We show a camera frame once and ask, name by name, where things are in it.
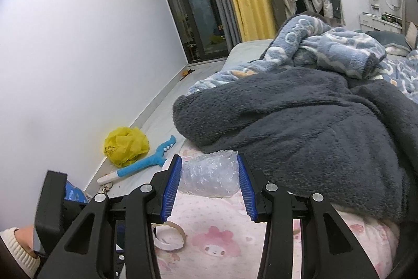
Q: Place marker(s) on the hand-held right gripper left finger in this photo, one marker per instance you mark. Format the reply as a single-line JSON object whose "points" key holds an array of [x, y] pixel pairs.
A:
{"points": [[171, 187]]}

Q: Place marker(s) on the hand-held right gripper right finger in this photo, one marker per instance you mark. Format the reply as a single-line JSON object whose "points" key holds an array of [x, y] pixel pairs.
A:
{"points": [[246, 191]]}

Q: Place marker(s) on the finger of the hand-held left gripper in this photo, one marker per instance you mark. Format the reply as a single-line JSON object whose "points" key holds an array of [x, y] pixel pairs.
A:
{"points": [[120, 262]]}

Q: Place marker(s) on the clear bubble wrap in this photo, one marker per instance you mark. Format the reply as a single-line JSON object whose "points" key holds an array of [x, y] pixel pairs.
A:
{"points": [[209, 174]]}

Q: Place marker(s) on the person's left forearm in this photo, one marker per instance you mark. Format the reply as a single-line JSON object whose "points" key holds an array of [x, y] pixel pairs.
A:
{"points": [[16, 257]]}

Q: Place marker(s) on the person's left hand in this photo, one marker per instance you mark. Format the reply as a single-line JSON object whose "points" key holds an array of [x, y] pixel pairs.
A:
{"points": [[25, 238]]}

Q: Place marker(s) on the blue printed box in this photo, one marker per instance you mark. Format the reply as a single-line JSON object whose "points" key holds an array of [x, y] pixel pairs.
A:
{"points": [[75, 192]]}

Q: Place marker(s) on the blue Y-shaped massage roller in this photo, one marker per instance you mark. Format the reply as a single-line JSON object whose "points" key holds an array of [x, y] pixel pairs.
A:
{"points": [[143, 164]]}

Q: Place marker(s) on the white tape roll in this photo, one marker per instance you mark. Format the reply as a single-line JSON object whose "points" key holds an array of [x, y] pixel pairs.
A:
{"points": [[169, 248]]}

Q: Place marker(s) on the pink printed bedsheet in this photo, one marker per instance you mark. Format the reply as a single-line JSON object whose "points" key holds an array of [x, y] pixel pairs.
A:
{"points": [[222, 243]]}

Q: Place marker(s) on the yellow plastic bag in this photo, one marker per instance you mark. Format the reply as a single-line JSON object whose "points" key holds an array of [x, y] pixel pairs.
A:
{"points": [[125, 145]]}

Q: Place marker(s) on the dark grey fleece blanket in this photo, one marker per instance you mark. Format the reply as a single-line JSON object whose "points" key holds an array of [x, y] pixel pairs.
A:
{"points": [[294, 135]]}

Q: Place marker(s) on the small orange item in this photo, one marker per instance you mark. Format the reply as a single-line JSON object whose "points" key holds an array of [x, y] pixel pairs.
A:
{"points": [[186, 72]]}

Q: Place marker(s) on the grey mattress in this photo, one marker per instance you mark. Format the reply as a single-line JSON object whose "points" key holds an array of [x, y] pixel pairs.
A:
{"points": [[245, 52]]}

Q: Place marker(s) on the blue patterned blanket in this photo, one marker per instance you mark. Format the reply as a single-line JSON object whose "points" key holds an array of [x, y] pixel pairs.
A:
{"points": [[343, 47]]}

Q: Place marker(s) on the dark teal pillow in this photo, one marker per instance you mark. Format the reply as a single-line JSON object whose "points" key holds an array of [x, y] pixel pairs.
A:
{"points": [[388, 37]]}

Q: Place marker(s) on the white dressing table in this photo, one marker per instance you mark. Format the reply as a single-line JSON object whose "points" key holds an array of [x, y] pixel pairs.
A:
{"points": [[369, 21]]}

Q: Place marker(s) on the beige pillow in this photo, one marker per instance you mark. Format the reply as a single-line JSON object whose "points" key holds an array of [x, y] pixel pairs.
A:
{"points": [[412, 36]]}

